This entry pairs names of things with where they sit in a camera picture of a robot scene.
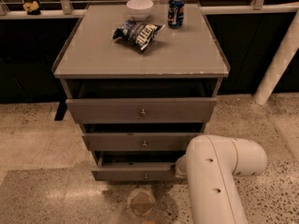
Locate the blue chip bag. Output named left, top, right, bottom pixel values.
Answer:
left=112, top=20, right=164, bottom=52

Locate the grey drawer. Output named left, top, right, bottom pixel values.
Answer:
left=66, top=97, right=216, bottom=124
left=82, top=133, right=199, bottom=151
left=92, top=150, right=185, bottom=182

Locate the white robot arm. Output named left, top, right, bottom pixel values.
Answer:
left=175, top=134, right=267, bottom=224

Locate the grey middle drawer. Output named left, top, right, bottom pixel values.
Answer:
left=82, top=133, right=199, bottom=151

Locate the grey drawer cabinet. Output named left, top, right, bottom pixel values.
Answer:
left=50, top=3, right=231, bottom=174

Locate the white diagonal pipe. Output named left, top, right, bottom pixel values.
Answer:
left=253, top=10, right=299, bottom=105

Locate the white bowl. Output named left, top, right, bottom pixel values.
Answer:
left=126, top=0, right=153, bottom=21

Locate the blue soda can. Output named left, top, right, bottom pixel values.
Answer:
left=167, top=0, right=184, bottom=29

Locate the grey bottom drawer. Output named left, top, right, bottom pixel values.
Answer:
left=92, top=150, right=185, bottom=182

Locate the grey top drawer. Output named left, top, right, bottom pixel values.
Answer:
left=66, top=97, right=216, bottom=124

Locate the yellow object on ledge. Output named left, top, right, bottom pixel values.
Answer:
left=22, top=1, right=40, bottom=15

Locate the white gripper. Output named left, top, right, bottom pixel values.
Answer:
left=175, top=155, right=187, bottom=178

